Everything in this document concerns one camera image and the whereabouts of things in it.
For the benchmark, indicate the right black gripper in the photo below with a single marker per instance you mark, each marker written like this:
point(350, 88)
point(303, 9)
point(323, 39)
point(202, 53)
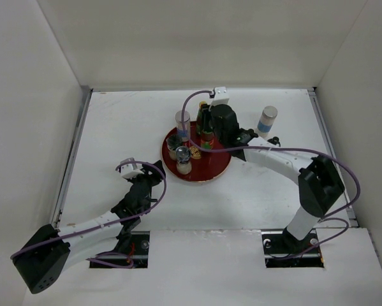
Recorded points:
point(210, 112)

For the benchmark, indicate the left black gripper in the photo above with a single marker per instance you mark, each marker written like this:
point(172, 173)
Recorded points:
point(155, 173)

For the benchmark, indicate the sauce bottle yellow cap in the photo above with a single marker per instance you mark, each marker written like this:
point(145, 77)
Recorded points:
point(207, 139)
point(199, 118)

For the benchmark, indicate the sauce bottle yellow cap front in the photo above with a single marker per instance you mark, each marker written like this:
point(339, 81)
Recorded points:
point(207, 139)

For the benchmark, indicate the silver-lid spice jar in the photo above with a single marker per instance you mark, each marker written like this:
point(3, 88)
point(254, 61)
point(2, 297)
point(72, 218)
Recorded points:
point(266, 120)
point(183, 125)

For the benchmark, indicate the black grinder-top shaker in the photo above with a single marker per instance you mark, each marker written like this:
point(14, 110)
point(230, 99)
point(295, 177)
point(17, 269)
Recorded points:
point(183, 156)
point(275, 141)

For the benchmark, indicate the black-cap glass jar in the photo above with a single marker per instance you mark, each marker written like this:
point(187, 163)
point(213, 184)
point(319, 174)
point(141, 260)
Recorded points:
point(173, 142)

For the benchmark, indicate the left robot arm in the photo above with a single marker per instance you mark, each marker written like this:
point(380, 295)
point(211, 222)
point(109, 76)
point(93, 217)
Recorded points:
point(51, 251)

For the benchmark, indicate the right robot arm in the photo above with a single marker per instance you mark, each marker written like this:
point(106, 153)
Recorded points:
point(318, 181)

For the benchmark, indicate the red round lacquer tray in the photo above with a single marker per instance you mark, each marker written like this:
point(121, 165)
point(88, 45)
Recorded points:
point(205, 166)

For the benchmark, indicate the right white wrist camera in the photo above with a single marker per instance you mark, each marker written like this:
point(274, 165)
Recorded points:
point(219, 96)

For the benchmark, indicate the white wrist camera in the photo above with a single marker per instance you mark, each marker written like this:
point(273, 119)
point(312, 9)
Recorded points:
point(219, 96)
point(128, 169)

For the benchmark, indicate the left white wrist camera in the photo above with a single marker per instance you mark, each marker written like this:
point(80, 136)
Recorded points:
point(128, 169)

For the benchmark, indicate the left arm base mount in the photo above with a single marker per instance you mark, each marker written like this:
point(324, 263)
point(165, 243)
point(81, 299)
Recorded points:
point(132, 251)

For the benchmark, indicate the left metal table rail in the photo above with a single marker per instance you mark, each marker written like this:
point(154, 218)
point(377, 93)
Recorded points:
point(65, 181)

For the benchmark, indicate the metal table rail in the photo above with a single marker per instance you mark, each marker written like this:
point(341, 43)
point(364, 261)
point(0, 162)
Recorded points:
point(65, 181)
point(353, 189)

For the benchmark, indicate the right metal table rail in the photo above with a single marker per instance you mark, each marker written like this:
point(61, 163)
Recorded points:
point(353, 189)

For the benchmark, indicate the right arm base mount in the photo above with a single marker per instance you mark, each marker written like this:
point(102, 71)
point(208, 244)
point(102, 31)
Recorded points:
point(279, 253)

